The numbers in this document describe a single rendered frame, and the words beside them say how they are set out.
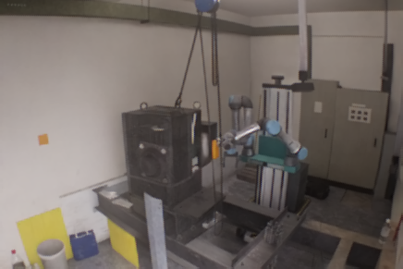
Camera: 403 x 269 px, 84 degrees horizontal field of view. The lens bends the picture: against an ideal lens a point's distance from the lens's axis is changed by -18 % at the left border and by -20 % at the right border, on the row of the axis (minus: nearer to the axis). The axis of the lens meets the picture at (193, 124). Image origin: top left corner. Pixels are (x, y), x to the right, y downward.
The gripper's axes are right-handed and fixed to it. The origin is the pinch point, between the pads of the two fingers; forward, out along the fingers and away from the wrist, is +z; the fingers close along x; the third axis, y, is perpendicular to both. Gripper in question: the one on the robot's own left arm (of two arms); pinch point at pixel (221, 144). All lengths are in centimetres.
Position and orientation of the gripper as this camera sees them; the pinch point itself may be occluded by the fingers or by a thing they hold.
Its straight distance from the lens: 201.6
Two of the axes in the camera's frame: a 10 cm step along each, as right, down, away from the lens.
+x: 9.2, 0.4, -4.0
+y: -0.6, -9.7, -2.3
